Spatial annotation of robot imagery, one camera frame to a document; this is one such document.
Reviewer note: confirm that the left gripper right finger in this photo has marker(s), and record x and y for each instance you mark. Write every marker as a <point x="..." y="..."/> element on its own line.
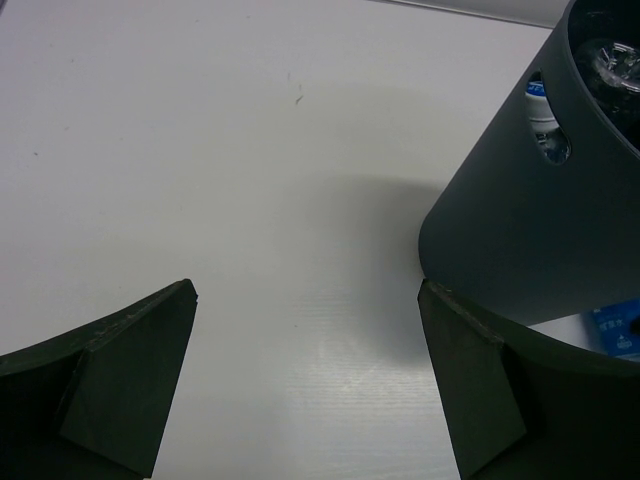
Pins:
<point x="521" y="405"/>

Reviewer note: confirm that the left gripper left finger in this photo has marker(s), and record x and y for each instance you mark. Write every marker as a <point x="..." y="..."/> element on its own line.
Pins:
<point x="93" y="403"/>

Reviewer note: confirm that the tall blue cap bottle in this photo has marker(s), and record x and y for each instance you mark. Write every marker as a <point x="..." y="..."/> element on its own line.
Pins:
<point x="614" y="330"/>

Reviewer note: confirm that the clear crushed plastic bottle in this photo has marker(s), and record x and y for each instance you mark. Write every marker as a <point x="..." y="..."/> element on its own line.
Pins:
<point x="549" y="135"/>

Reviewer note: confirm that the short blue label bottle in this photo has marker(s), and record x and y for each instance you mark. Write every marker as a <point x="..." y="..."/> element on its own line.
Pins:
<point x="608" y="67"/>

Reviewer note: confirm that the dark grey plastic bin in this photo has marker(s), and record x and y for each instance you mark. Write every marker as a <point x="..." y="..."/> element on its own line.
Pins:
<point x="530" y="240"/>

